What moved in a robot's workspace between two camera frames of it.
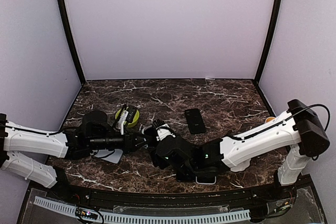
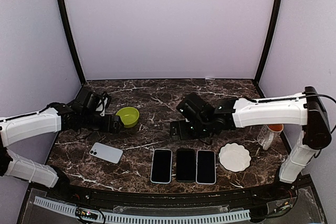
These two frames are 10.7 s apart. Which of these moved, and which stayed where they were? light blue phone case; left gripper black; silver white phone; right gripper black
Moved: light blue phone case; left gripper black; right gripper black
Stayed: silver white phone
